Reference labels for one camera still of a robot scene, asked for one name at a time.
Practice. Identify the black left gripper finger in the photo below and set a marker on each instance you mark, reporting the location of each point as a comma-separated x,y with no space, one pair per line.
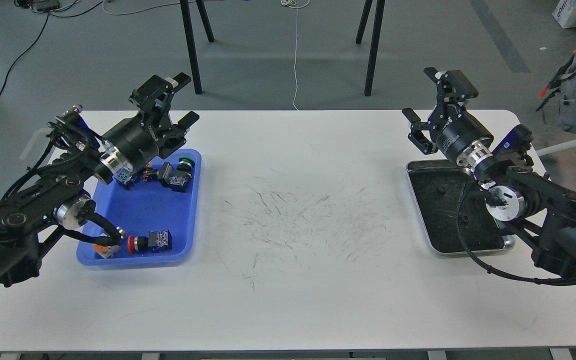
156,91
184,124

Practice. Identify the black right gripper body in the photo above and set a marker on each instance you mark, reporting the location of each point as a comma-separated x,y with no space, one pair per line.
456,129

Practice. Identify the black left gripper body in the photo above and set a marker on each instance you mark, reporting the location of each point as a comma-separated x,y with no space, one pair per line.
135,141

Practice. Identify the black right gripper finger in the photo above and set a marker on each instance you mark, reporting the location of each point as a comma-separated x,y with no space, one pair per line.
416,136
453,87

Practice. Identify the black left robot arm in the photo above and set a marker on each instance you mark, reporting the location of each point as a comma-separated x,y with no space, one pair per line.
49,201

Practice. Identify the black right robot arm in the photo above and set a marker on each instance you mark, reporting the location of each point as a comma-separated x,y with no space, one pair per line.
527,205

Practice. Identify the metal tray with black mat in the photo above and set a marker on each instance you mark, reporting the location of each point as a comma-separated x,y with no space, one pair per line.
482,234

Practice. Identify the blue plastic tray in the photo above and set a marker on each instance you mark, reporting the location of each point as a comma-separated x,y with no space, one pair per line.
148,206

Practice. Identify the black table leg pair left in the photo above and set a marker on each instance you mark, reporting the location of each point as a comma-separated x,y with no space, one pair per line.
190,38

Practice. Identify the black table leg pair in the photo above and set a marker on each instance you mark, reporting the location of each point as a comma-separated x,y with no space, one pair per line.
190,38
380,6

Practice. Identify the black table leg pair right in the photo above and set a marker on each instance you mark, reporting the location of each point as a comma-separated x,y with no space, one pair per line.
380,6

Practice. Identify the white cardboard box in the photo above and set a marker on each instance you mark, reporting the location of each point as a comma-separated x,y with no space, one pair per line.
564,13

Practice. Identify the black power adapter on floor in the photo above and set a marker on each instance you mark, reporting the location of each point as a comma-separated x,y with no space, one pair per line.
39,6

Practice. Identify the green push button switch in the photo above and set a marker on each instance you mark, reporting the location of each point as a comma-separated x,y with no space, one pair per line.
176,178

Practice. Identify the yellow push button switch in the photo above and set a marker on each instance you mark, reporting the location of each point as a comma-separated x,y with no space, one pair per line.
126,179

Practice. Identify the red push button switch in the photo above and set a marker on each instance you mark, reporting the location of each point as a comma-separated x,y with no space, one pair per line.
155,241

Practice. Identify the orange white switch module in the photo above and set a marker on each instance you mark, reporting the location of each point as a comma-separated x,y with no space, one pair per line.
106,251

